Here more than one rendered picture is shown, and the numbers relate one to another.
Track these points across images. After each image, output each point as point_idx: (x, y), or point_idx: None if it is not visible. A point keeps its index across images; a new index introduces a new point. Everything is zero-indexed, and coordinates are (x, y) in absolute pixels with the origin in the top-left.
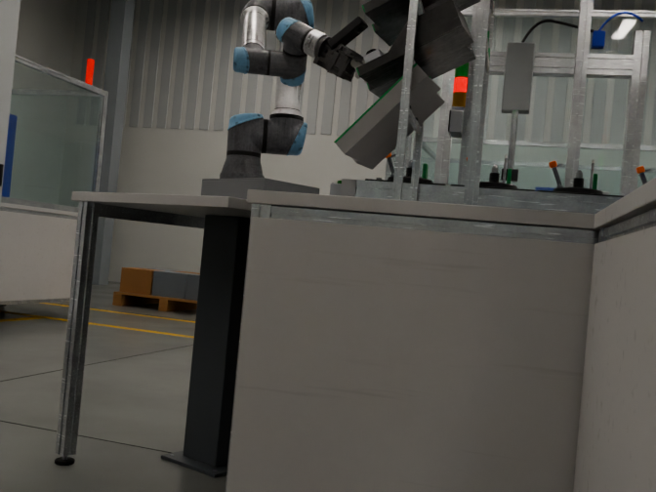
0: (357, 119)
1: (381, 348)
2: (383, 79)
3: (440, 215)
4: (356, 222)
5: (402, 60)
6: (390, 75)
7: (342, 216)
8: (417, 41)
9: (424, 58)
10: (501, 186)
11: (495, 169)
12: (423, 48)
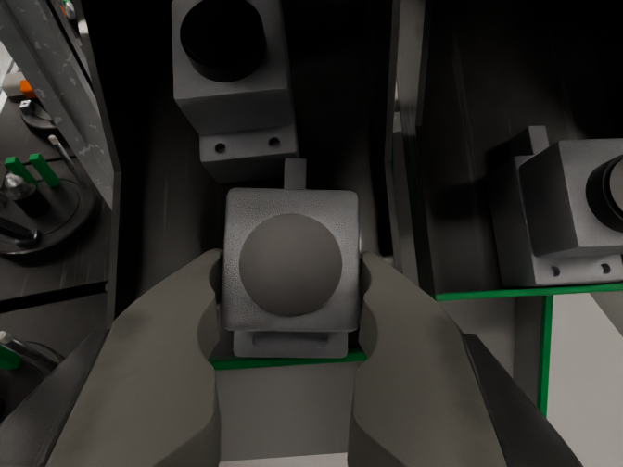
0: (550, 344)
1: None
2: (484, 233)
3: None
4: None
5: (565, 105)
6: (479, 194)
7: None
8: (610, 6)
9: (473, 44)
10: (96, 194)
11: (25, 182)
12: (562, 19)
